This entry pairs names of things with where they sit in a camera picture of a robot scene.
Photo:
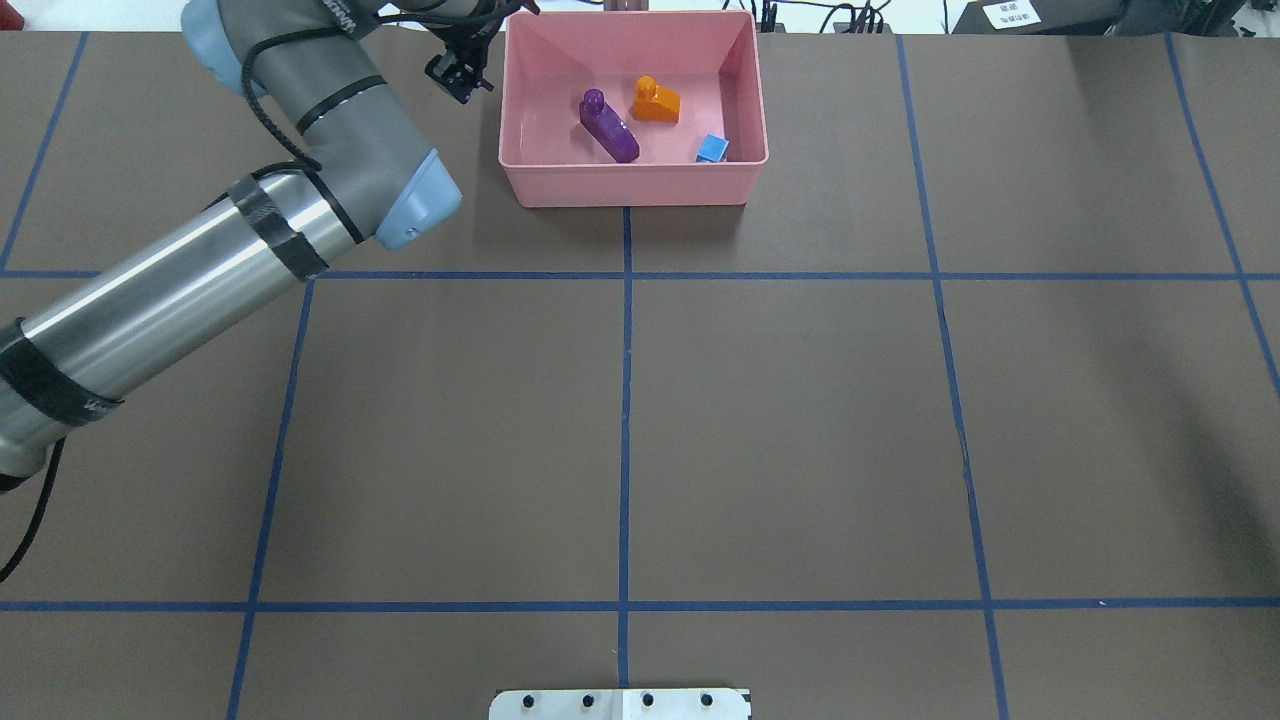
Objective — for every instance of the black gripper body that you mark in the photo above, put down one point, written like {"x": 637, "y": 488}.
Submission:
{"x": 458, "y": 72}

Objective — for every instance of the purple long toy block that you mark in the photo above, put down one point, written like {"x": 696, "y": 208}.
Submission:
{"x": 605, "y": 125}

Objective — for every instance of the orange toy block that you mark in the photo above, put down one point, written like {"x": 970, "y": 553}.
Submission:
{"x": 654, "y": 102}

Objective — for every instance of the small blue toy block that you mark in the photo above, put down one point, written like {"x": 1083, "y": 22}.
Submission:
{"x": 712, "y": 149}

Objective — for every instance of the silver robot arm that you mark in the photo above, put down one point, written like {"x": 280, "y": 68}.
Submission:
{"x": 360, "y": 169}

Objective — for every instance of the pink plastic box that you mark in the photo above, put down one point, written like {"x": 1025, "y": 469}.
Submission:
{"x": 709, "y": 58}

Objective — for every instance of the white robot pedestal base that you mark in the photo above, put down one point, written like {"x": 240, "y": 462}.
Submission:
{"x": 621, "y": 703}

